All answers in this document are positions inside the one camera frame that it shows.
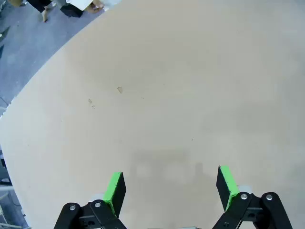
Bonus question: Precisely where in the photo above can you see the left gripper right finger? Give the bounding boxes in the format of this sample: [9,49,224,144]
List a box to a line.
[211,165,294,229]

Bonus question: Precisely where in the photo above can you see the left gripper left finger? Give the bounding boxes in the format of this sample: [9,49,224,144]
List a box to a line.
[53,171,127,229]

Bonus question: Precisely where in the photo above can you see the person left hand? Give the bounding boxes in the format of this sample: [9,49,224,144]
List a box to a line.
[87,1,105,14]

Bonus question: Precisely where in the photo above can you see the person in white shirt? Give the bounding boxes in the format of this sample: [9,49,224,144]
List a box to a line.
[59,0,122,18]

